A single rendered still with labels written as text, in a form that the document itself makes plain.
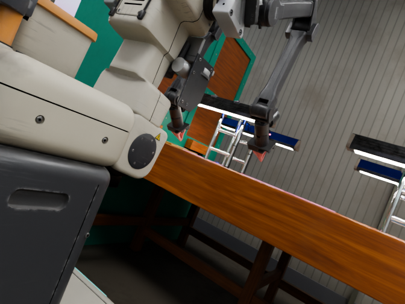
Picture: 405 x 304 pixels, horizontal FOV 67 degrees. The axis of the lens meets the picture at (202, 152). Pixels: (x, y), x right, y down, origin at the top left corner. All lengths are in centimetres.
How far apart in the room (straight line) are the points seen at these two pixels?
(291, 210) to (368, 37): 265
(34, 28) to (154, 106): 35
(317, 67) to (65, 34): 301
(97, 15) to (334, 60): 234
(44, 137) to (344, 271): 91
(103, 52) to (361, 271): 155
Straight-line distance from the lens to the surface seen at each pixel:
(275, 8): 98
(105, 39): 187
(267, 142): 124
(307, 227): 110
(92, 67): 185
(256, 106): 115
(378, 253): 108
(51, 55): 66
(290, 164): 319
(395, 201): 156
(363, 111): 323
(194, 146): 230
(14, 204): 53
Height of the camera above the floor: 78
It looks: 1 degrees up
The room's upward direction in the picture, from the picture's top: 22 degrees clockwise
